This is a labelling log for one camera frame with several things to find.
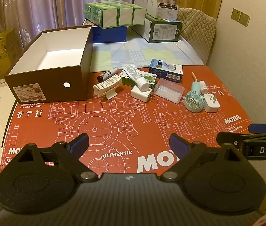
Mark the white plastic holder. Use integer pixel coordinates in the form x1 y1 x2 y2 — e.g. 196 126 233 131
93 75 122 100

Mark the lilac patterned curtain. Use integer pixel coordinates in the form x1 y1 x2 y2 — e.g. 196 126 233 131
0 0 136 52

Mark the blue white medicine box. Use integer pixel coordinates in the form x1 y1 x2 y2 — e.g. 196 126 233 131
149 59 183 83

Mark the white ointment tube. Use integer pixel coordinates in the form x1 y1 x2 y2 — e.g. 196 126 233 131
122 65 149 91

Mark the beige wall socket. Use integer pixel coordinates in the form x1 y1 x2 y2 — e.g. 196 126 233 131
239 12 250 27
231 8 241 21

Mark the blue flat box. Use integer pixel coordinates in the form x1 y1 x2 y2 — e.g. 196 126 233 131
82 19 127 44

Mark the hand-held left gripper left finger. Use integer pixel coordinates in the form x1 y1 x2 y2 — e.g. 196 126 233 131
13 133 98 183

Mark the white open carton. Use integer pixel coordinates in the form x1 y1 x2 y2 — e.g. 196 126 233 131
147 0 181 20

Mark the dark green white carton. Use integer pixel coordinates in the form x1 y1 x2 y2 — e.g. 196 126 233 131
129 14 183 43

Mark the small white pill bottle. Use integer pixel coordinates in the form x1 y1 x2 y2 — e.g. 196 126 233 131
199 80 209 94

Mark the small dark spray bottle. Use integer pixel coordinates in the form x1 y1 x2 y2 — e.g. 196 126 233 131
97 67 119 82

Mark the pastel checked cloth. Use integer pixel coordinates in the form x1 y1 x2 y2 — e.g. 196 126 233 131
89 39 205 73

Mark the green white medicine box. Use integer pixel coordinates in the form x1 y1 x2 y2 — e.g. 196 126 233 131
119 69 158 87

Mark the beige quilted cover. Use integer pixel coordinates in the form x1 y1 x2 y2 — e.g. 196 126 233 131
178 8 217 65

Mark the brown cardboard storage box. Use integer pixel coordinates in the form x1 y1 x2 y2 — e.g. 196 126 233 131
4 25 93 104

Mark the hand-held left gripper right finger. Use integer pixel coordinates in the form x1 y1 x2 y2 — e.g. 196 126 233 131
162 133 247 183

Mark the open brown cardboard box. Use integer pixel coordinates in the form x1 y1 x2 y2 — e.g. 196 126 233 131
0 28 23 63

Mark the clear plastic case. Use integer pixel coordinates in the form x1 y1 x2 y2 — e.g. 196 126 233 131
154 78 184 103

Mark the teal handheld fan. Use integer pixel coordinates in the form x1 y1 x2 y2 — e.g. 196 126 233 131
184 81 206 112

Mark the red printed cardboard sheet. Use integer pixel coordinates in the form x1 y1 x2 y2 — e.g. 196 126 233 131
0 65 252 174

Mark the green tissue multipack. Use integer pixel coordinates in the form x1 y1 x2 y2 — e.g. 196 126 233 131
83 1 147 29

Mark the white charger plug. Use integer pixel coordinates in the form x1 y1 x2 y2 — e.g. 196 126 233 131
203 93 220 113
130 85 155 103

